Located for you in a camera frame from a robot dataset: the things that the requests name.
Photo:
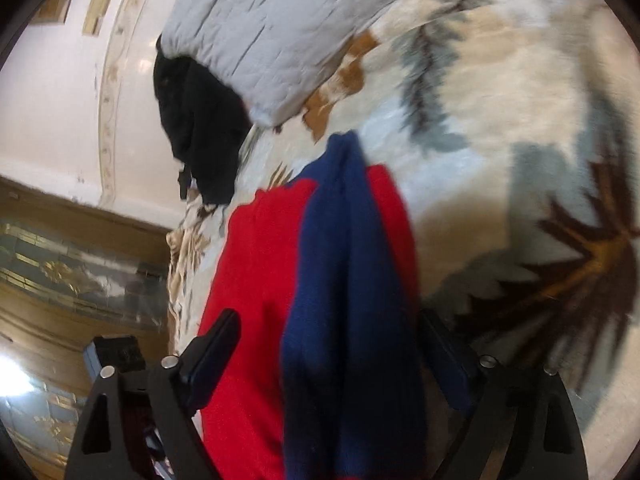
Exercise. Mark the leaf printed plush blanket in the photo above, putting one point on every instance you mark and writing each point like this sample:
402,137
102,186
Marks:
500,85

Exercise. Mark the red and blue knit sweater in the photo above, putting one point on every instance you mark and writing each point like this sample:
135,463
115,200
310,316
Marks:
350,285

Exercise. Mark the wooden cabinet with gilded panels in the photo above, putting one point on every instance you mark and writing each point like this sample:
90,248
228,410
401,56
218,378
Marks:
75,270

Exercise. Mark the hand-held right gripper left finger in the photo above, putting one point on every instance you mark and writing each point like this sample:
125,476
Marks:
210,360

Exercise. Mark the grey quilted pillow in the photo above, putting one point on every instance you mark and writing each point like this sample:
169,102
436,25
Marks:
280,25

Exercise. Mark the black cloth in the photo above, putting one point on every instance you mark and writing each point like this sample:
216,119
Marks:
205,125

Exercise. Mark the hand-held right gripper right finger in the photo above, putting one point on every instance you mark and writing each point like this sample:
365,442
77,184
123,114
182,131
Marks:
447,360

